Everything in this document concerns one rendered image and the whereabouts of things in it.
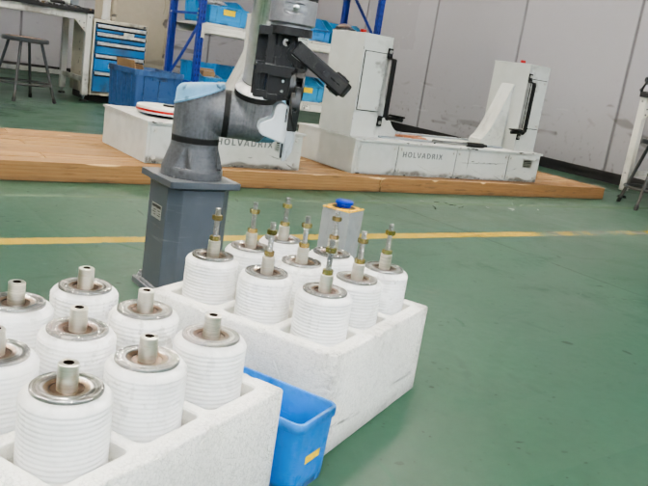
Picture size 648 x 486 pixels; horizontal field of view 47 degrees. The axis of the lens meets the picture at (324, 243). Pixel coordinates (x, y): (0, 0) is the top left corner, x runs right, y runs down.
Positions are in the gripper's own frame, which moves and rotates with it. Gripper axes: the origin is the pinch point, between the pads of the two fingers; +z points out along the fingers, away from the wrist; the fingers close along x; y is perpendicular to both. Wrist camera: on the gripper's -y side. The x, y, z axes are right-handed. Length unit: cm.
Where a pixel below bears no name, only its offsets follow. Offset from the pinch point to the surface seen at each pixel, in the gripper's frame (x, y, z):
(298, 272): -4.7, -5.6, 22.0
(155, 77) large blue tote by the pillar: -457, 56, 15
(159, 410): 45, 15, 26
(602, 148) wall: -475, -318, 21
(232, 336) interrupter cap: 32.0, 7.2, 21.0
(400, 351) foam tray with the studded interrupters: -4.0, -27.1, 35.2
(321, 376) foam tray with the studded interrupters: 16.9, -8.5, 32.4
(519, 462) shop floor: 15, -46, 46
